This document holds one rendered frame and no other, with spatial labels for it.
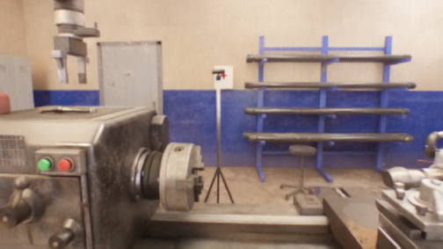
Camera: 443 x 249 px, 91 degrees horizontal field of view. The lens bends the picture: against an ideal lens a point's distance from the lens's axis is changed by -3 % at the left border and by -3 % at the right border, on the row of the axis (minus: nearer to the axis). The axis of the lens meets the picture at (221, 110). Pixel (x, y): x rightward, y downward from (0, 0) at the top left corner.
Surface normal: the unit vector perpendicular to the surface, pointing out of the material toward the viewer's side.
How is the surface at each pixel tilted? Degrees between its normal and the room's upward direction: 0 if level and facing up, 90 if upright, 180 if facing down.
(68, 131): 45
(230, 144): 90
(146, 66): 90
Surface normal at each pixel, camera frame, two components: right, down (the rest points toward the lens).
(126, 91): -0.05, 0.11
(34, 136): -0.04, -0.62
